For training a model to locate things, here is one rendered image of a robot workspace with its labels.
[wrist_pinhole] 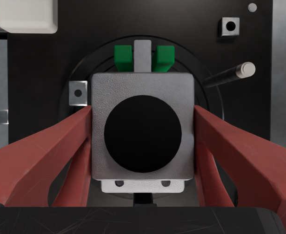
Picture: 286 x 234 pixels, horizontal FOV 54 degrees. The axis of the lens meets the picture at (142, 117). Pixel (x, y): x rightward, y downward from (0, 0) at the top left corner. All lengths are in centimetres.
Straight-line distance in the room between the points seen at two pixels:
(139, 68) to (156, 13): 12
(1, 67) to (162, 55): 20
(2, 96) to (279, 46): 29
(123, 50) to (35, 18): 10
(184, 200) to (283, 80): 15
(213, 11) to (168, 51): 10
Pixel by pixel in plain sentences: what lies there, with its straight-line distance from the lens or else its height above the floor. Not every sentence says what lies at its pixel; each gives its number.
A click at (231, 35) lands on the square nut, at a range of 27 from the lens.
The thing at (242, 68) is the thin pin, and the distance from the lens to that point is 16.
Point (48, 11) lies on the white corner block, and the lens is 26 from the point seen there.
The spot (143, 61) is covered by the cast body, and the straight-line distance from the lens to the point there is 16.
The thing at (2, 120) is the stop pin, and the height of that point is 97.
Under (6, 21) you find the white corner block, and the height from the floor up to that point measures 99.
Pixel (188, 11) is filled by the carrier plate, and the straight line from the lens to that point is 27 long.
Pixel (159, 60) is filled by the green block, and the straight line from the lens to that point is 19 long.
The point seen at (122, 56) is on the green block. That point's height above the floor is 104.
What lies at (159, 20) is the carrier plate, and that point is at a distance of 27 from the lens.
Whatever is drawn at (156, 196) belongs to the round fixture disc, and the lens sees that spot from 25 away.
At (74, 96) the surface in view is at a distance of 23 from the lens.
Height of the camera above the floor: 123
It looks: 87 degrees down
